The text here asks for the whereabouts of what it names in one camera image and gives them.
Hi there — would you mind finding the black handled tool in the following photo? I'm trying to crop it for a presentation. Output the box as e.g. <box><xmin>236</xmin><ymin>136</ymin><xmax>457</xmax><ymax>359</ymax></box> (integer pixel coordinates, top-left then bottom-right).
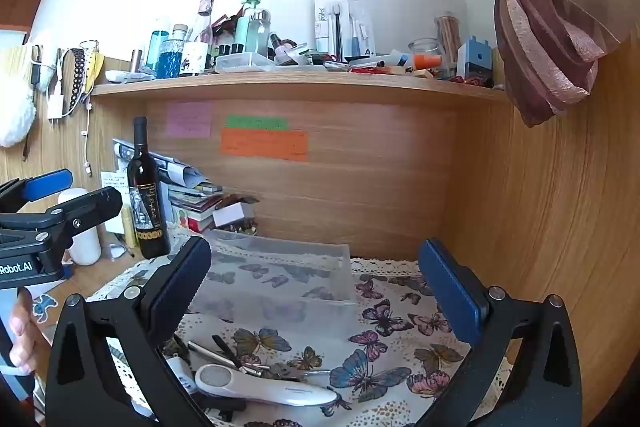
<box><xmin>211</xmin><ymin>334</ymin><xmax>256</xmax><ymax>373</ymax></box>

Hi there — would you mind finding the pink sticky note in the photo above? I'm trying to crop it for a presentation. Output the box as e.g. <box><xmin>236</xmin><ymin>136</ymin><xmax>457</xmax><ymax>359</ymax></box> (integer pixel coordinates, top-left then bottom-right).
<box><xmin>166</xmin><ymin>102</ymin><xmax>213</xmax><ymax>138</ymax></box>

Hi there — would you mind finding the tall clear bottle pink tag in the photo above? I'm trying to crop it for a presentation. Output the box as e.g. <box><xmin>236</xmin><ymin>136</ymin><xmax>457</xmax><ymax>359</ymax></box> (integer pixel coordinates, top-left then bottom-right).
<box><xmin>191</xmin><ymin>0</ymin><xmax>216</xmax><ymax>45</ymax></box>

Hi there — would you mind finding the blue pencil sharpener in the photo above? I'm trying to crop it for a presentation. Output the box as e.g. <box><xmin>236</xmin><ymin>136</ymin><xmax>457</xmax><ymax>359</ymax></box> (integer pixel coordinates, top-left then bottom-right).
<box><xmin>457</xmin><ymin>37</ymin><xmax>493</xmax><ymax>82</ymax></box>

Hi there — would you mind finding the white plastic bottle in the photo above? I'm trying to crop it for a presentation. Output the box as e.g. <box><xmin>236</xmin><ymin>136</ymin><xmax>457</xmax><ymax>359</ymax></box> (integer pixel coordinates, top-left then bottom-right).
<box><xmin>57</xmin><ymin>188</ymin><xmax>102</xmax><ymax>266</ymax></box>

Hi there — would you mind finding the small white box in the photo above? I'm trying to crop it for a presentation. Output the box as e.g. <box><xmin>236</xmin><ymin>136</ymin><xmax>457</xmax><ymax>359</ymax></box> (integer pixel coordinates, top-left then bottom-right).
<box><xmin>212</xmin><ymin>202</ymin><xmax>258</xmax><ymax>228</ymax></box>

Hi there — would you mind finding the white charging cable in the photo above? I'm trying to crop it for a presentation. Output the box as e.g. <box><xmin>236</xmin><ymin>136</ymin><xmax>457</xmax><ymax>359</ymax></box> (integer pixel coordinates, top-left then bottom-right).
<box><xmin>80</xmin><ymin>94</ymin><xmax>96</xmax><ymax>178</ymax></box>

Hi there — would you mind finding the orange paper note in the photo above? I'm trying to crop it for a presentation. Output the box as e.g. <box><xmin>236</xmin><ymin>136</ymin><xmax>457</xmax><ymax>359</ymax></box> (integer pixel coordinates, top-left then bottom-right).
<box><xmin>220</xmin><ymin>128</ymin><xmax>309</xmax><ymax>162</ymax></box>

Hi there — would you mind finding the white fluffy duster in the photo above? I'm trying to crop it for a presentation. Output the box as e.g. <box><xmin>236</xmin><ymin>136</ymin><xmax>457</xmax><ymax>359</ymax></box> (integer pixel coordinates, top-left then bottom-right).
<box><xmin>0</xmin><ymin>46</ymin><xmax>37</xmax><ymax>148</ymax></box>

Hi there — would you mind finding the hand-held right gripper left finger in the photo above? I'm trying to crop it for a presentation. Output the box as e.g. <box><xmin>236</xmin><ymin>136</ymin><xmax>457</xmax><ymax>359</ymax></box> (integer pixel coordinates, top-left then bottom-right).
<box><xmin>45</xmin><ymin>236</ymin><xmax>213</xmax><ymax>427</ymax></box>

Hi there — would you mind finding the handwritten paper note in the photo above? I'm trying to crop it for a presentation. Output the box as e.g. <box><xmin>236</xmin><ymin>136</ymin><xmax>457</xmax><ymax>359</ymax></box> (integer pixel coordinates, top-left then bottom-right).
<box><xmin>100</xmin><ymin>171</ymin><xmax>130</xmax><ymax>208</ymax></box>

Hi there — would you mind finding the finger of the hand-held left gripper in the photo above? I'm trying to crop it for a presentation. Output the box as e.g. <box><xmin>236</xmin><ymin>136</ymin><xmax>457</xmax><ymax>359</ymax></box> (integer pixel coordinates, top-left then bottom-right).
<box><xmin>0</xmin><ymin>169</ymin><xmax>74</xmax><ymax>212</ymax></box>
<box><xmin>0</xmin><ymin>187</ymin><xmax>123</xmax><ymax>253</ymax></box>

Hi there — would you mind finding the toothbrush package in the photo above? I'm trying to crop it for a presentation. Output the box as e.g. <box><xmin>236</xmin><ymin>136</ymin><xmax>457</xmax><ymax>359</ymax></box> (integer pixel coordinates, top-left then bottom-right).
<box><xmin>330</xmin><ymin>0</ymin><xmax>377</xmax><ymax>62</ymax></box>

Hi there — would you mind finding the black lace strap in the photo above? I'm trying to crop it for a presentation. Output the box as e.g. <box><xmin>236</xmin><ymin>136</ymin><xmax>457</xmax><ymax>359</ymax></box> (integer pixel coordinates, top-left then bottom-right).
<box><xmin>65</xmin><ymin>48</ymin><xmax>88</xmax><ymax>115</ymax></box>

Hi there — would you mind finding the blue bear sticker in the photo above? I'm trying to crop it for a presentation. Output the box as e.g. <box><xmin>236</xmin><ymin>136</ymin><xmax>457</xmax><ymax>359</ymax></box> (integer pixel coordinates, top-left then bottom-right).
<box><xmin>32</xmin><ymin>294</ymin><xmax>58</xmax><ymax>323</ymax></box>

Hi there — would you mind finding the clear bottle blue liquid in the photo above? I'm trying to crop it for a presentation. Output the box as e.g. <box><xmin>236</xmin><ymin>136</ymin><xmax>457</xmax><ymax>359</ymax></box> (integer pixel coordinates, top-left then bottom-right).
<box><xmin>148</xmin><ymin>29</ymin><xmax>171</xmax><ymax>68</ymax></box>

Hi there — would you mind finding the white printed mug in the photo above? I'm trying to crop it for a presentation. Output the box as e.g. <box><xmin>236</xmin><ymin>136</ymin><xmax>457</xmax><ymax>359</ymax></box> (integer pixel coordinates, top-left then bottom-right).
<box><xmin>181</xmin><ymin>42</ymin><xmax>210</xmax><ymax>75</ymax></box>

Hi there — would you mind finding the maroon tied curtain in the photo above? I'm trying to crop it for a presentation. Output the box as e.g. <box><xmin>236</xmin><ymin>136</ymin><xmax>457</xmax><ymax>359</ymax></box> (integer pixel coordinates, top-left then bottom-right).
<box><xmin>409</xmin><ymin>0</ymin><xmax>640</xmax><ymax>128</ymax></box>

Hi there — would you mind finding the white flat case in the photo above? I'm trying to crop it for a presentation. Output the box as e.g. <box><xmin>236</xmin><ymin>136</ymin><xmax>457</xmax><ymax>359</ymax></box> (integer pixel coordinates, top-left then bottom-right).
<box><xmin>105</xmin><ymin>69</ymin><xmax>156</xmax><ymax>84</ymax></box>

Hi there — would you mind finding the blue patterned glass bottle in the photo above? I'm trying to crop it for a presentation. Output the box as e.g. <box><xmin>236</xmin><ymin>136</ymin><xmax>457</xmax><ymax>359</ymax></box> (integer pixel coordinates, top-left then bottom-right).
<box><xmin>156</xmin><ymin>39</ymin><xmax>187</xmax><ymax>80</ymax></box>

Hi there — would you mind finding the dark wine bottle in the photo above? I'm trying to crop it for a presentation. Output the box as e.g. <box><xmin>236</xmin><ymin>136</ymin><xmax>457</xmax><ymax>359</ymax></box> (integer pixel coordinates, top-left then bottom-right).
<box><xmin>126</xmin><ymin>117</ymin><xmax>172</xmax><ymax>259</ymax></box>

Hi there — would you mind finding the stack of books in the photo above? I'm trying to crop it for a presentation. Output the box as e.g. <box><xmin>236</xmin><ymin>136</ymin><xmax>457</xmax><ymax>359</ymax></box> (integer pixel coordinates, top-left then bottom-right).
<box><xmin>167</xmin><ymin>182</ymin><xmax>258</xmax><ymax>235</ymax></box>

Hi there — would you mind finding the clear plastic tray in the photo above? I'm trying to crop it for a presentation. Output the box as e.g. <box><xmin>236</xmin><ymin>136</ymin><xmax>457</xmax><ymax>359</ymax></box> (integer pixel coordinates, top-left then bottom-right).
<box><xmin>215</xmin><ymin>52</ymin><xmax>277</xmax><ymax>74</ymax></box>

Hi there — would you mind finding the butterfly print tablecloth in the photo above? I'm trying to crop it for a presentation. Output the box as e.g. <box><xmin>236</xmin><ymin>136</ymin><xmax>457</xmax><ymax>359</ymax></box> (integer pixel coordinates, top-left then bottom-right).
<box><xmin>87</xmin><ymin>227</ymin><xmax>526</xmax><ymax>427</ymax></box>

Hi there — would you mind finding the wooden shelf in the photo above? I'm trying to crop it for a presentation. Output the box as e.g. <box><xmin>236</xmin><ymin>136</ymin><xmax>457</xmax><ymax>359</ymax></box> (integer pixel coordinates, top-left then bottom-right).
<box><xmin>90</xmin><ymin>72</ymin><xmax>511</xmax><ymax>110</ymax></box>

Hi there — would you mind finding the clear bottle silver cap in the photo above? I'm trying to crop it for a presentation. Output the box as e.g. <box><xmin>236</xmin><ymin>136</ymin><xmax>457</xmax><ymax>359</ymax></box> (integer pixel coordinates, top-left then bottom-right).
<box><xmin>247</xmin><ymin>8</ymin><xmax>272</xmax><ymax>58</ymax></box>

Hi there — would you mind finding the green sticky note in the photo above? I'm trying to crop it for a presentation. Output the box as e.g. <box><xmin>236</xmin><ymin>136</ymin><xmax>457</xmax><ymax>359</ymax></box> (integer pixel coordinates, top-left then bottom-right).
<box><xmin>226</xmin><ymin>116</ymin><xmax>289</xmax><ymax>130</ymax></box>

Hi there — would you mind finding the clear plastic container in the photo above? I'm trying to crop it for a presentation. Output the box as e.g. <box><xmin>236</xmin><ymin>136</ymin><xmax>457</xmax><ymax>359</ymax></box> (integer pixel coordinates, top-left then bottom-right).
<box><xmin>190</xmin><ymin>228</ymin><xmax>358</xmax><ymax>340</ymax></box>

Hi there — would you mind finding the yellow hanging cloth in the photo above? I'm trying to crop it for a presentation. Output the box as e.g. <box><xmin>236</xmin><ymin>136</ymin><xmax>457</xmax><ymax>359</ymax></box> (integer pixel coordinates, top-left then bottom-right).
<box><xmin>87</xmin><ymin>53</ymin><xmax>106</xmax><ymax>95</ymax></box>

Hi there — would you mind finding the white handheld device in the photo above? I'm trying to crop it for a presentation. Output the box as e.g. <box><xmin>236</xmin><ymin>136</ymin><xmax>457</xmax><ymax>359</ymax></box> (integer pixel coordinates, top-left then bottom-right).
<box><xmin>194</xmin><ymin>363</ymin><xmax>337</xmax><ymax>407</ymax></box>

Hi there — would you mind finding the person's left hand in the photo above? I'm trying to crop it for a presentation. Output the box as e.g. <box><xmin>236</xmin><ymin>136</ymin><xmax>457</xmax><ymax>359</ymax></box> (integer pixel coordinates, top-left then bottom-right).
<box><xmin>7</xmin><ymin>289</ymin><xmax>51</xmax><ymax>375</ymax></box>

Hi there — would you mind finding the rolled newspaper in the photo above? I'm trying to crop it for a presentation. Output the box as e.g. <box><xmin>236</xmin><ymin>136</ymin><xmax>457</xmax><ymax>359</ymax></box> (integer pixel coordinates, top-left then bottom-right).
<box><xmin>112</xmin><ymin>138</ymin><xmax>208</xmax><ymax>190</ymax></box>

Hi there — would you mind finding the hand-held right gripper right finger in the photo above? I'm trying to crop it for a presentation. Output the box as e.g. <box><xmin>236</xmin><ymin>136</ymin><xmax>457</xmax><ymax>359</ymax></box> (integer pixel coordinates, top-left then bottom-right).
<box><xmin>415</xmin><ymin>238</ymin><xmax>585</xmax><ymax>427</ymax></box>

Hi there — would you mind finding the orange and white tube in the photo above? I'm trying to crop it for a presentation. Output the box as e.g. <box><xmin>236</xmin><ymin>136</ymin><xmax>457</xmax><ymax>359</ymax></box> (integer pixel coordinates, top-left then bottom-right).
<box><xmin>390</xmin><ymin>49</ymin><xmax>443</xmax><ymax>70</ymax></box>

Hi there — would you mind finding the white plug adapter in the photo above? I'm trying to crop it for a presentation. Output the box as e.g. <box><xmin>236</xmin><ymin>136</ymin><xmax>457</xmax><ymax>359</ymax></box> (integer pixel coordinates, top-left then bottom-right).
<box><xmin>165</xmin><ymin>355</ymin><xmax>196</xmax><ymax>393</ymax></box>

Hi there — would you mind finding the tall jar of sticks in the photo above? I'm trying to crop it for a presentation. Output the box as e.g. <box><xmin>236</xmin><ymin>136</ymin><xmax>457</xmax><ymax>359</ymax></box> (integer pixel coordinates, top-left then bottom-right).
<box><xmin>434</xmin><ymin>12</ymin><xmax>463</xmax><ymax>68</ymax></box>

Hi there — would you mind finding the mint green bottle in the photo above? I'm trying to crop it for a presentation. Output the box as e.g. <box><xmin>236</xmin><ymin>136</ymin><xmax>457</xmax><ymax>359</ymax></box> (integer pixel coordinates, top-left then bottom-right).
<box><xmin>234</xmin><ymin>0</ymin><xmax>262</xmax><ymax>55</ymax></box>

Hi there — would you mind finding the brown wooden cabinet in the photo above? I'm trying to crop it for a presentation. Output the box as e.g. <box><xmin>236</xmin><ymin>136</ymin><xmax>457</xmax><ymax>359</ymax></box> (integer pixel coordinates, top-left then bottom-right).
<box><xmin>0</xmin><ymin>0</ymin><xmax>46</xmax><ymax>28</ymax></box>

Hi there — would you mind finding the white cardboard package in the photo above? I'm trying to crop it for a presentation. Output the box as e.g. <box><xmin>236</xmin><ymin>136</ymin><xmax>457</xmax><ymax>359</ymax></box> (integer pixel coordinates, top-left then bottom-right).
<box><xmin>314</xmin><ymin>0</ymin><xmax>337</xmax><ymax>55</ymax></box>

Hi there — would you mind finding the white charger plug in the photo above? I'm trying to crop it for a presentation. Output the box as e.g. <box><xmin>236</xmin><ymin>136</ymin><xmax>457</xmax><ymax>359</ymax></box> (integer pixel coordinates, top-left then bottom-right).
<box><xmin>47</xmin><ymin>94</ymin><xmax>66</xmax><ymax>125</ymax></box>

